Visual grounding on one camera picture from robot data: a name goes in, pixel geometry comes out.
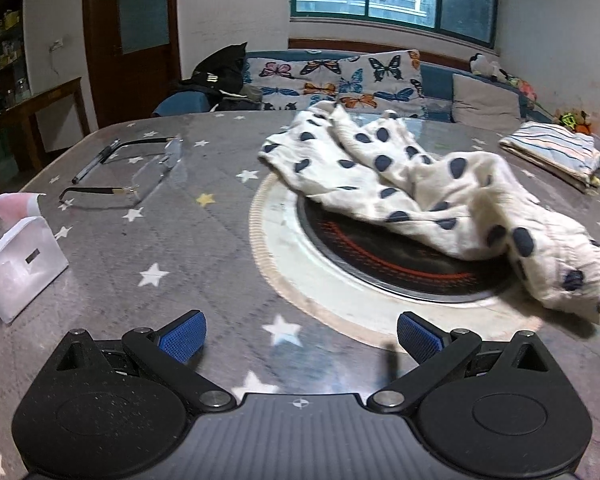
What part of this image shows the white navy polka dot garment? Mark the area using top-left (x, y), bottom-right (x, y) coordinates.
top-left (259, 101), bottom-right (600, 324)

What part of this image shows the round black induction cooker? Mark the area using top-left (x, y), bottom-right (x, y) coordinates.
top-left (296, 197), bottom-right (515, 304)

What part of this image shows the white tissue pack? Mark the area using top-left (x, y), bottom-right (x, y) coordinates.
top-left (0, 192), bottom-right (69, 324)

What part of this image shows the black pen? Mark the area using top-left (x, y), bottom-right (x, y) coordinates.
top-left (71, 139), bottom-right (121, 184)

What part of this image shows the folded blue striped cloth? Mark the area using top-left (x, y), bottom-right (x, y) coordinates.
top-left (498, 122), bottom-right (600, 192)

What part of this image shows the beige cushion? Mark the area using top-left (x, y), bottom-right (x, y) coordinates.
top-left (452, 74), bottom-right (522, 132)

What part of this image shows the yellow orange toy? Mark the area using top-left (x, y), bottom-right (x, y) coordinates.
top-left (556, 108), bottom-right (592, 136)

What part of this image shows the butterfly print pillow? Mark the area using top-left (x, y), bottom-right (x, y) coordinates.
top-left (244, 50), bottom-right (426, 118)

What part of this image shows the blue sofa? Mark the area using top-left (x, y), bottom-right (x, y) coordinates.
top-left (151, 49), bottom-right (553, 122)

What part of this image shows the black bag on sofa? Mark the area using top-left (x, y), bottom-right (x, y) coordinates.
top-left (178, 42), bottom-right (262, 110)

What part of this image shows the white plush toy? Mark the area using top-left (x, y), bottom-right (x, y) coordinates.
top-left (469, 53), bottom-right (508, 82)

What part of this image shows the dark wooden cabinet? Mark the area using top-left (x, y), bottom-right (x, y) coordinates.
top-left (0, 0), bottom-right (30, 113)

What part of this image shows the dark wooden door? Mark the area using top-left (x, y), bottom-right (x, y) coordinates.
top-left (82, 0), bottom-right (181, 128)

